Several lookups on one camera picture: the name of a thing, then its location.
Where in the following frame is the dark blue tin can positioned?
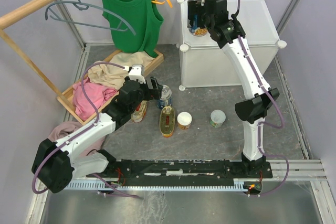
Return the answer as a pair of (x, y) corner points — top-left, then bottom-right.
(157, 85), (172, 109)

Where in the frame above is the blue soup can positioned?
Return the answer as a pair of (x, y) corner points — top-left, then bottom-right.
(188, 15), (207, 37)

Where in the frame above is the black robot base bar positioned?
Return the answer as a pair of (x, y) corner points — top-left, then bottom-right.
(98, 150), (273, 186)

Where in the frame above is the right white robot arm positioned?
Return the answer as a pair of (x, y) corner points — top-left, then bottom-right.
(187, 0), (279, 177)

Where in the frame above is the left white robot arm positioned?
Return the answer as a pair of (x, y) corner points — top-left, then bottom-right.
(31, 77), (163, 194)

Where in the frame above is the oval sardine tin left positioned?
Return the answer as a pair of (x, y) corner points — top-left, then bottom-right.
(131, 101), (148, 123)

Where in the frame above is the oval sardine tin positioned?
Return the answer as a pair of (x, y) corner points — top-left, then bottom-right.
(131, 101), (148, 123)
(159, 106), (175, 137)

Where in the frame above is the beige cloth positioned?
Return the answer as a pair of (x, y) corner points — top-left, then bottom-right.
(88, 51), (154, 90)

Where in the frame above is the oval sardine tin centre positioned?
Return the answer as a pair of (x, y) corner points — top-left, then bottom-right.
(159, 106), (175, 137)

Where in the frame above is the pink cloth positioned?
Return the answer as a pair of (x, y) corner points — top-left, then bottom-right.
(72, 78), (117, 121)

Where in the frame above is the small cup white lid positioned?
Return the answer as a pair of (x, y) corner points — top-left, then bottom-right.
(177, 112), (192, 130)

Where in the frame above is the white plastic cube cabinet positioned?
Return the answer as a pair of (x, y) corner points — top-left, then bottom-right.
(177, 0), (287, 88)

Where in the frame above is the green tank top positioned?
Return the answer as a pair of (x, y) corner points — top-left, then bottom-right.
(101, 0), (164, 58)

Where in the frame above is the wooden clothes rack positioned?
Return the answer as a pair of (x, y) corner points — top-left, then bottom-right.
(1, 0), (81, 100)

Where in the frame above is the mauve cloth on floor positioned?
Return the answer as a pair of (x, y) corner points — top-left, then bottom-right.
(48, 121), (106, 157)

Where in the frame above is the grey clothes hanger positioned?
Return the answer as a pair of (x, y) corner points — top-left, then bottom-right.
(45, 0), (137, 36)

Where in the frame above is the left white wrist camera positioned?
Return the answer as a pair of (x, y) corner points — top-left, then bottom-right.
(124, 64), (145, 84)

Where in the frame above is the white slotted cable duct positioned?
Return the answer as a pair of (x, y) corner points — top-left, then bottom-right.
(65, 178), (247, 192)

